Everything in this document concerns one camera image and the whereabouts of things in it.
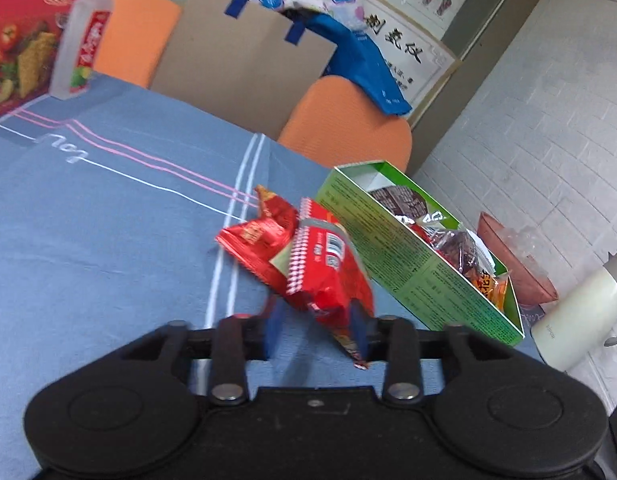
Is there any red notebook-pattern snack packet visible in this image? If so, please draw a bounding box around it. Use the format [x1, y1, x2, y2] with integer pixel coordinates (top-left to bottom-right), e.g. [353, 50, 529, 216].
[287, 197, 374, 370]

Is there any red crinkled snack bag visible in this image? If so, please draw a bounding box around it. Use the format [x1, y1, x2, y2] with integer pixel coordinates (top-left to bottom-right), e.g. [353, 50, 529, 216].
[216, 185, 299, 295]

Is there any yellow transparent snack bag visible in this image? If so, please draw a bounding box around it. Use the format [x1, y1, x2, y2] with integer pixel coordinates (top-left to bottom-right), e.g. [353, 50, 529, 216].
[471, 272, 509, 312]

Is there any red dates snack bag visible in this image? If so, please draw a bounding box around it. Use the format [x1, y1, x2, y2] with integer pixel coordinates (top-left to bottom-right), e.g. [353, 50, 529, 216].
[423, 226, 495, 281]

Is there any green cardboard box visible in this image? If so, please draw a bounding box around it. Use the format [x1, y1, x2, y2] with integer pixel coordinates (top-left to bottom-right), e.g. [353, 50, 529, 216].
[317, 162, 525, 346]

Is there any pink plastic bowl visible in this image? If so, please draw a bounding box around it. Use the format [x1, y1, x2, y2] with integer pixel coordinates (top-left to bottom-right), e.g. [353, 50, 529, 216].
[477, 211, 559, 306]

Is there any blue tablecloth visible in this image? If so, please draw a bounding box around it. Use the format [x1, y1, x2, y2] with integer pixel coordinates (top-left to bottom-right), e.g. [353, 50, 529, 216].
[0, 71, 545, 480]

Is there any white thermos jug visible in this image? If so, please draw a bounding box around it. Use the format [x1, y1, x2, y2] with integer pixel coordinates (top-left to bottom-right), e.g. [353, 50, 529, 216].
[532, 253, 617, 372]

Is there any right orange chair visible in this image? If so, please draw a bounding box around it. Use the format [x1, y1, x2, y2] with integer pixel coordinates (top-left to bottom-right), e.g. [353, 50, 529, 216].
[278, 76, 412, 171]

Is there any orange chair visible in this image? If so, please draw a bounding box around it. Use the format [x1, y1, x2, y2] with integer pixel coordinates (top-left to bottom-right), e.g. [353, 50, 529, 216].
[278, 76, 412, 171]
[95, 0, 182, 88]

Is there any framed calligraphy poster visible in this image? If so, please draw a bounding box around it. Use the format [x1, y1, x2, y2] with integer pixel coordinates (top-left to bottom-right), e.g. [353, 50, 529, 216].
[363, 0, 461, 127]

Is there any brown paper bag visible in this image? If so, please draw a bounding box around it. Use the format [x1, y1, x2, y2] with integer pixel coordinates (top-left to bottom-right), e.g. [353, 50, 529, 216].
[150, 0, 335, 140]

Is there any blue fabric bag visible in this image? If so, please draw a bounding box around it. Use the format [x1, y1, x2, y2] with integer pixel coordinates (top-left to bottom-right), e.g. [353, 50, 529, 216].
[282, 10, 412, 116]

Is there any left orange chair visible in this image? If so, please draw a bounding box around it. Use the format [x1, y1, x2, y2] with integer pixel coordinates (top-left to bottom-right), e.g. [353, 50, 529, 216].
[95, 0, 182, 88]

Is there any clear drink bottle red label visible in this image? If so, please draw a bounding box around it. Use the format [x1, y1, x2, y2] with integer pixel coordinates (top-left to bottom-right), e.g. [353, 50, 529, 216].
[48, 0, 114, 100]

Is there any red cracker box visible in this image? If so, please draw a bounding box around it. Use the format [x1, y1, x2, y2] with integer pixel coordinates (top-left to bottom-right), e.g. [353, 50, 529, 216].
[0, 0, 75, 116]

